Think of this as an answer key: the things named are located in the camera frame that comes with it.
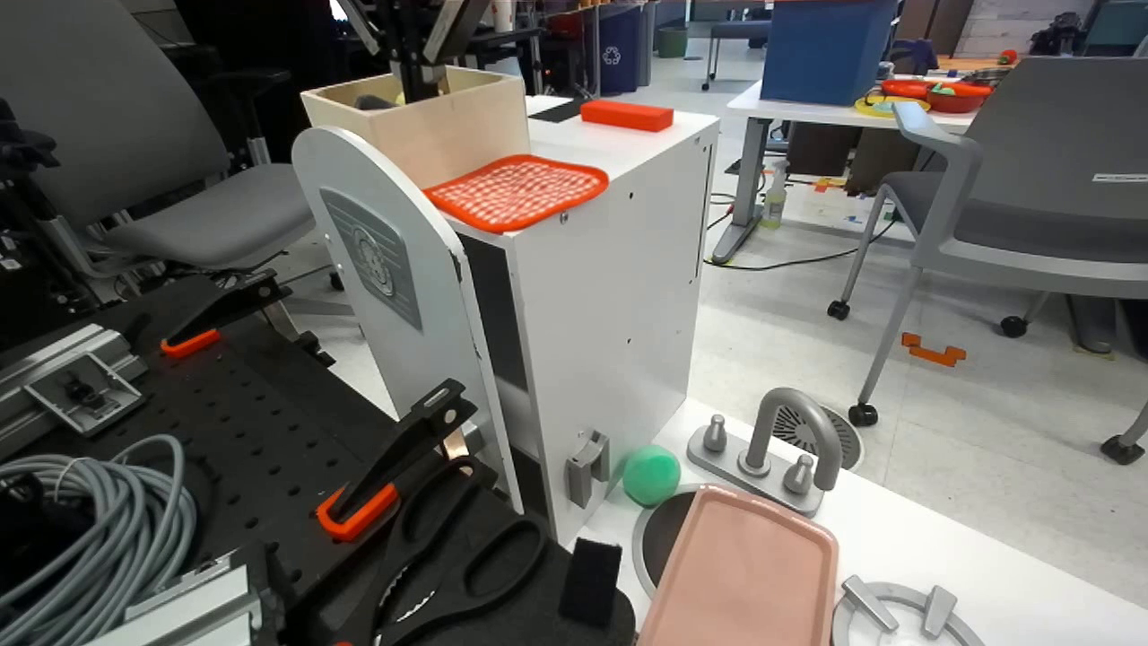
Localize beige wooden box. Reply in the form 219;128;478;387
296;63;533;189

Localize pink plastic tray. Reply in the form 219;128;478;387
636;483;843;646

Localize black flat card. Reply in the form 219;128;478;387
526;95;587;125

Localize orange checkered pot holder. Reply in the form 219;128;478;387
422;152;614;238

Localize blue recycling bin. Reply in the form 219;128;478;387
594;3;657;102

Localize orange rectangular block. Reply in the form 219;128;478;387
576;98;677;137

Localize grey fabric office chair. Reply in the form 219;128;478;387
0;0;324;280

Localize white toy kitchen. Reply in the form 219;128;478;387
290;106;1148;646

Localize black clamp orange grip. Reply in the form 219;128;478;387
312;377;484;547
153;268;294;366

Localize white office table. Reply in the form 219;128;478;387
705;81;977;268

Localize clear spray bottle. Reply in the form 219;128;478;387
759;156;794;234

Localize blue storage bin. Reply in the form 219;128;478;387
755;0;901;108

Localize black perforated board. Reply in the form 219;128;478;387
65;268;504;646

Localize grey toy door latch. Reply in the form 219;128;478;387
563;427;614;511

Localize green ball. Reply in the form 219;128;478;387
616;444;686;511

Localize orange items pile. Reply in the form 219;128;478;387
879;67;997;119

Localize grey toy faucet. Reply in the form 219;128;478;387
686;383;863;520

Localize round black sink drain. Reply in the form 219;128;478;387
628;486;702;600

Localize small black block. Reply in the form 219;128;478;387
555;534;628;633

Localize grey plastic office chair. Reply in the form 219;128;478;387
826;49;1148;472

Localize grey toy stove burner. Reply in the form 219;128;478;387
828;573;987;646

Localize black floor cable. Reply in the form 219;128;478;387
702;216;905;278

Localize aluminium rail with plate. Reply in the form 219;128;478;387
0;320;149;461

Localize large black loop handles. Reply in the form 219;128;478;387
283;456;555;646

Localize grey cable bundle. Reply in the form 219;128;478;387
0;432;199;646

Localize orange bracket piece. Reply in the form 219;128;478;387
897;332;972;374

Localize silver metal bracket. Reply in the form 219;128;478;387
85;547;286;646

